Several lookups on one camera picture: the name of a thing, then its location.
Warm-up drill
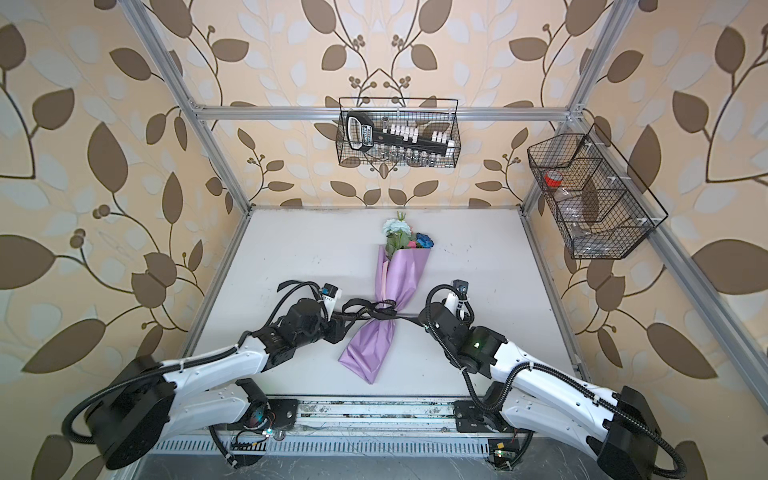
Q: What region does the pink purple wrapping paper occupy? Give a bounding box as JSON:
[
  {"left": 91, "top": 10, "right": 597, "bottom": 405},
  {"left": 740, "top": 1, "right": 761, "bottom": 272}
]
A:
[{"left": 339, "top": 246, "right": 431, "bottom": 384}]

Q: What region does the blue fake rose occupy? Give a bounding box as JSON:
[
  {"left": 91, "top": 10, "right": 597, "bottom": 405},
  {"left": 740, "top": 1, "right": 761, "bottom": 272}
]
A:
[{"left": 416, "top": 233, "right": 434, "bottom": 249}]

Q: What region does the pale green fake flower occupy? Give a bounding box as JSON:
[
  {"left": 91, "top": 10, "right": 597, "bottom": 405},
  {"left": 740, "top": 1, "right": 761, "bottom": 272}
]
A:
[{"left": 382, "top": 212, "right": 412, "bottom": 237}]

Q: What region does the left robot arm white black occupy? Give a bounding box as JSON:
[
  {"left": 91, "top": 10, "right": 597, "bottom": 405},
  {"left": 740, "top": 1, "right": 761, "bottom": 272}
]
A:
[{"left": 61, "top": 296, "right": 349, "bottom": 470}]

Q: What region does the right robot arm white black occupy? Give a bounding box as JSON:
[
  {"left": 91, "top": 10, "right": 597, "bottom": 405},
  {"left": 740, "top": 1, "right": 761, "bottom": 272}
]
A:
[{"left": 419, "top": 302, "right": 688, "bottom": 479}]

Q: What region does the red capped clear bottle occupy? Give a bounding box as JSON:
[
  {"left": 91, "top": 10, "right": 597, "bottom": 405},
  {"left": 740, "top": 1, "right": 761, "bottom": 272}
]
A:
[{"left": 543, "top": 170, "right": 586, "bottom": 225}]

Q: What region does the black socket tool set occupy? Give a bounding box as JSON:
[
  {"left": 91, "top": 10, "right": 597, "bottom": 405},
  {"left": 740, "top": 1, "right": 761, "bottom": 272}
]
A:
[{"left": 336, "top": 110, "right": 461, "bottom": 161}]

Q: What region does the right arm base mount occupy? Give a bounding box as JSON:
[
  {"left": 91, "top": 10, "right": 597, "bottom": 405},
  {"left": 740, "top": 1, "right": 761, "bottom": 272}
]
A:
[{"left": 453, "top": 400, "right": 531, "bottom": 436}]

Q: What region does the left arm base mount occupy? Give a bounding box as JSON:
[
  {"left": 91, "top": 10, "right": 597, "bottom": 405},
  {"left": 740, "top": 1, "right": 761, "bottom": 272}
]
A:
[{"left": 227, "top": 398, "right": 300, "bottom": 434}]

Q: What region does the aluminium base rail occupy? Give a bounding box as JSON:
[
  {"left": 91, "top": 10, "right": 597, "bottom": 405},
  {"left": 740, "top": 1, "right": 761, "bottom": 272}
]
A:
[{"left": 128, "top": 395, "right": 625, "bottom": 439}]

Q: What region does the right black wire basket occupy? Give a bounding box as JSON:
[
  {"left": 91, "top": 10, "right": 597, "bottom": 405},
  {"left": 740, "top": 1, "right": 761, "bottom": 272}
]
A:
[{"left": 527, "top": 124, "right": 668, "bottom": 260}]

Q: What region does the black wire basket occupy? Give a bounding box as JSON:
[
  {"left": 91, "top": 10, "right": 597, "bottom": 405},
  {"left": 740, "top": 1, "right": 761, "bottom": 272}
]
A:
[
  {"left": 335, "top": 95, "right": 461, "bottom": 170},
  {"left": 527, "top": 124, "right": 668, "bottom": 260}
]

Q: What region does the back black wire basket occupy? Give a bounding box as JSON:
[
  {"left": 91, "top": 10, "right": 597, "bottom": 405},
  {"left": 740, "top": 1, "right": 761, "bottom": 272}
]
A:
[{"left": 335, "top": 95, "right": 461, "bottom": 170}]

